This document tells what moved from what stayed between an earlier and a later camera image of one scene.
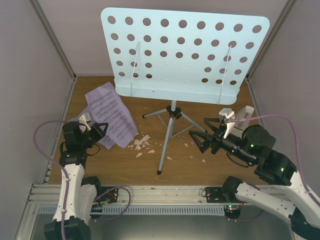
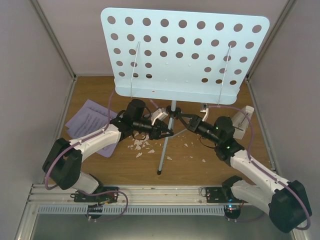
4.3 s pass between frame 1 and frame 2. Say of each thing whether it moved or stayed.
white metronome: stayed
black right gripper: moved
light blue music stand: stayed
